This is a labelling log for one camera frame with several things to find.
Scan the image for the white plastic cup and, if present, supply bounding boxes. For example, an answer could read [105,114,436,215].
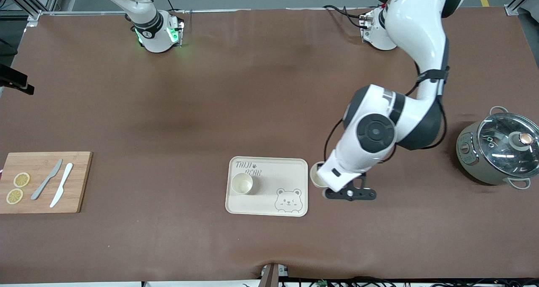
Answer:
[231,172,254,195]
[310,161,333,189]

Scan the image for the cream tray with bear print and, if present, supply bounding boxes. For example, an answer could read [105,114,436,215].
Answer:
[225,156,309,217]

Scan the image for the grey plastic knife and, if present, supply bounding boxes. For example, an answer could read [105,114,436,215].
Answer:
[31,158,63,201]

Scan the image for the white plastic knife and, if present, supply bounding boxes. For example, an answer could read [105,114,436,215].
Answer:
[50,162,74,208]

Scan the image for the grey pot, glass lid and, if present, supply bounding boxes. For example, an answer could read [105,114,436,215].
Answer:
[456,106,539,190]

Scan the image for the bamboo cutting board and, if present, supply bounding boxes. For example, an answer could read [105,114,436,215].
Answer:
[0,151,93,214]

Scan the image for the glass pot lid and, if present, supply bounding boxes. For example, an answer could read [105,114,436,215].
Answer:
[477,112,539,179]

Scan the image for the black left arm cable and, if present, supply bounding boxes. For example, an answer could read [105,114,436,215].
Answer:
[323,39,449,165]

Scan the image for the aluminium frame post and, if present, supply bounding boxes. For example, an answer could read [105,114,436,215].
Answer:
[503,0,539,16]
[0,0,64,21]

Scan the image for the black base power cable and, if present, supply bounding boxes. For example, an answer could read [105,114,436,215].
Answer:
[322,4,363,27]

